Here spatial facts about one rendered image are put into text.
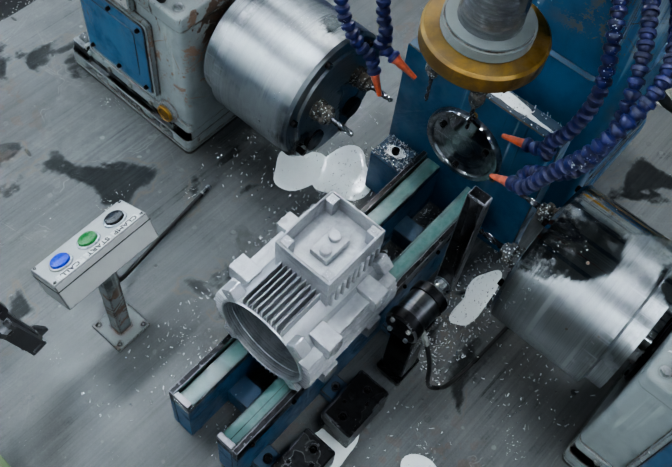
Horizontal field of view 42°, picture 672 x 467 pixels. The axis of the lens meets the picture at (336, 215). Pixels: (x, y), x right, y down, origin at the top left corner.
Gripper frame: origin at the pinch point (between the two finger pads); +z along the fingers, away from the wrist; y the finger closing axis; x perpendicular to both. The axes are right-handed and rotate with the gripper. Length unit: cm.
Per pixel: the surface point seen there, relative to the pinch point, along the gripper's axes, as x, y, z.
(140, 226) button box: 22.3, 7.9, -7.4
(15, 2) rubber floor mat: 45, -110, 145
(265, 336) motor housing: 23.3, 32.0, 0.2
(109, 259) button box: 15.9, 8.3, -8.6
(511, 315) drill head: 50, 56, -8
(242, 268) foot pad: 28.0, 23.3, -10.1
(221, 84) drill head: 48.1, -2.2, 4.7
